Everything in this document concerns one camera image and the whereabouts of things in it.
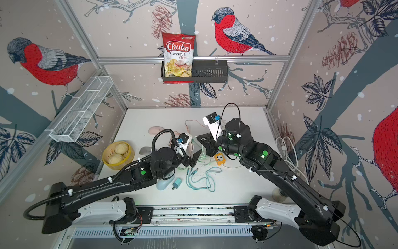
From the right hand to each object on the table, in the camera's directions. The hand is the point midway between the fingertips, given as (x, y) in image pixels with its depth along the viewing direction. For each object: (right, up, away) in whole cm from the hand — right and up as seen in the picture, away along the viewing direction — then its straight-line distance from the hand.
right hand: (197, 137), depth 60 cm
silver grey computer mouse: (-34, -13, +36) cm, 51 cm away
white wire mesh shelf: (-60, +6, +14) cm, 62 cm away
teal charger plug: (-12, -27, +21) cm, 36 cm away
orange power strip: (+12, -16, +30) cm, 36 cm away
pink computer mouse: (-31, 0, +44) cm, 54 cm away
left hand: (-1, -3, +7) cm, 8 cm away
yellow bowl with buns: (-49, -14, +31) cm, 59 cm away
